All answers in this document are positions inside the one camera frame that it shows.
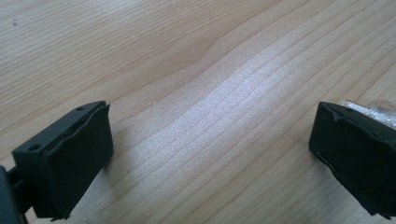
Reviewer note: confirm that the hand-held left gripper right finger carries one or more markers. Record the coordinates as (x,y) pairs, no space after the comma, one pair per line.
(355,155)

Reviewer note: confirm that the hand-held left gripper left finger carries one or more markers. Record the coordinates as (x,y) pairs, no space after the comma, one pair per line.
(71,161)

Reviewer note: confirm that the clear plastic object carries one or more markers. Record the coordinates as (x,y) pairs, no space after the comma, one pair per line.
(373,112)

